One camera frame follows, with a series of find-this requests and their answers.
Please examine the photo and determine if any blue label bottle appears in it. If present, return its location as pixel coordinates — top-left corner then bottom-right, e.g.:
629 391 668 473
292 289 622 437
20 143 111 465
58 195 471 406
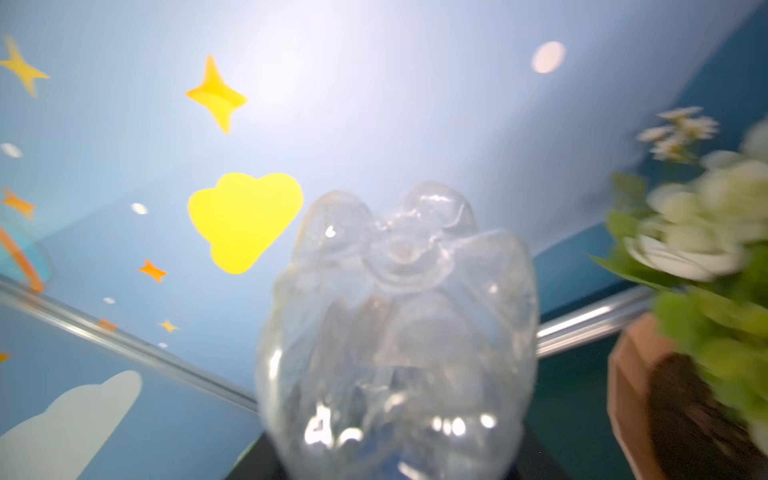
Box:
255 182 540 479

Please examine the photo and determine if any white artificial flower plant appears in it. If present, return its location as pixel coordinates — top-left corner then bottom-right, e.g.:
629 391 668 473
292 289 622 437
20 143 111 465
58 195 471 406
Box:
600 106 767 450

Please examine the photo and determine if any terracotta ribbed flower pot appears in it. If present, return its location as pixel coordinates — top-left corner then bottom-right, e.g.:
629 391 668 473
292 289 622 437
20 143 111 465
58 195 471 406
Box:
607 313 767 479

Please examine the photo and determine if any aluminium back frame rail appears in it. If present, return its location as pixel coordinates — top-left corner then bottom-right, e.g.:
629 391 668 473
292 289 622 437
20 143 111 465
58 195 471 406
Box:
536 286 656 359

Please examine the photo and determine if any left aluminium frame post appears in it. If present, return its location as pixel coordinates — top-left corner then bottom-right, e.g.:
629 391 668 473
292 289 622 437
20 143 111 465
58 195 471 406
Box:
1 277 259 414

